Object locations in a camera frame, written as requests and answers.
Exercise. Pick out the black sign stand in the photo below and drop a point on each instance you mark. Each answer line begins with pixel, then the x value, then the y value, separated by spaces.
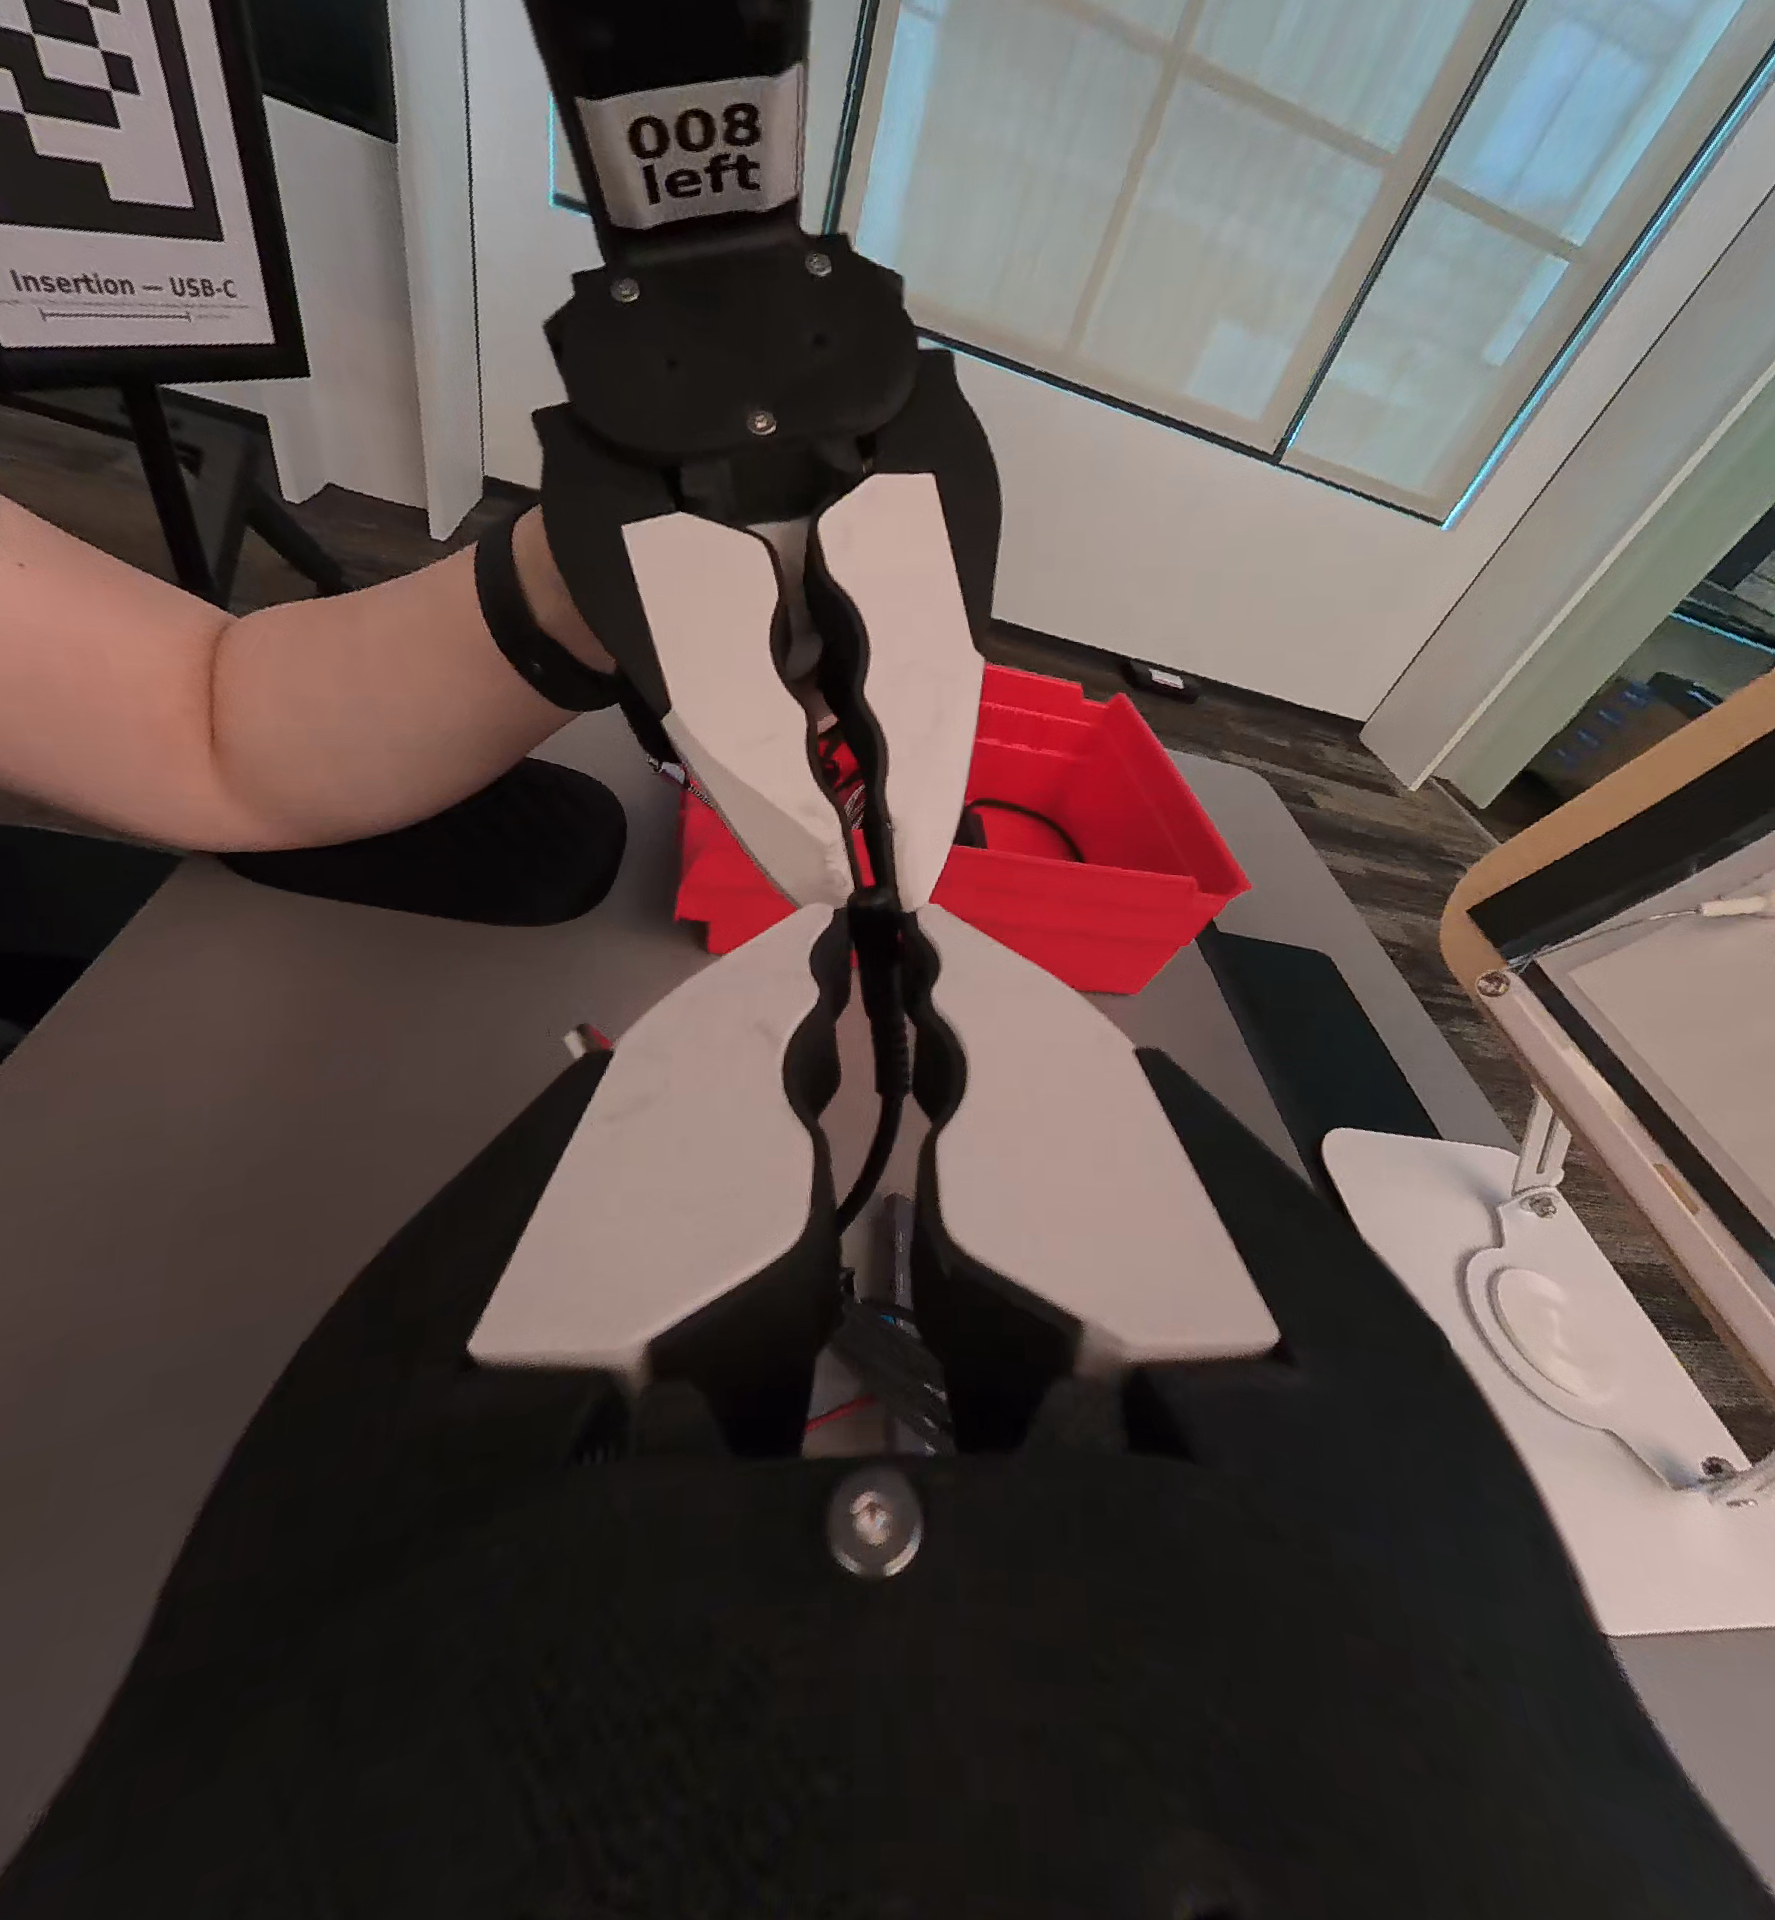
pixel 168 465

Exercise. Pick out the black wristband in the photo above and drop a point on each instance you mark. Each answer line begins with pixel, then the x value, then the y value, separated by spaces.
pixel 505 630

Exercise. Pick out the large paned window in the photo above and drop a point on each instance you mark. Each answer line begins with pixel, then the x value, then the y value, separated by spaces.
pixel 1276 226

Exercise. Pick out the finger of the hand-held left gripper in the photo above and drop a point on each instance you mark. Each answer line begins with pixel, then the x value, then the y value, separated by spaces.
pixel 910 645
pixel 708 661

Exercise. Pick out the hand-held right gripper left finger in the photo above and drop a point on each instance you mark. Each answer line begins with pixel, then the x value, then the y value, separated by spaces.
pixel 678 1170

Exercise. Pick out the person's left forearm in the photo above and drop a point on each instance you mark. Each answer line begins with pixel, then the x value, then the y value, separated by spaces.
pixel 303 706

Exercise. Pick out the instruction board on white stand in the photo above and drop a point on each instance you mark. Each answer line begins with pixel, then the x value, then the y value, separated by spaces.
pixel 1699 991

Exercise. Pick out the red plastic bin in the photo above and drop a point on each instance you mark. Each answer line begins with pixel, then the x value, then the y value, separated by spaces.
pixel 1097 869

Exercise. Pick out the dark rectangular desk mat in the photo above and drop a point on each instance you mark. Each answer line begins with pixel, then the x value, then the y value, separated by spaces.
pixel 1321 1035

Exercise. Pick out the black floor outlet box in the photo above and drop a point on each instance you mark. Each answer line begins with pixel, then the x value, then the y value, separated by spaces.
pixel 1164 684

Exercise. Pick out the framed marker sign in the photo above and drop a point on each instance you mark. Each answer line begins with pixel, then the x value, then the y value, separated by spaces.
pixel 108 285

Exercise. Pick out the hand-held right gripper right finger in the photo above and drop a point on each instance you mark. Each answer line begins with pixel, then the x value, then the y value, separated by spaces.
pixel 1083 1170

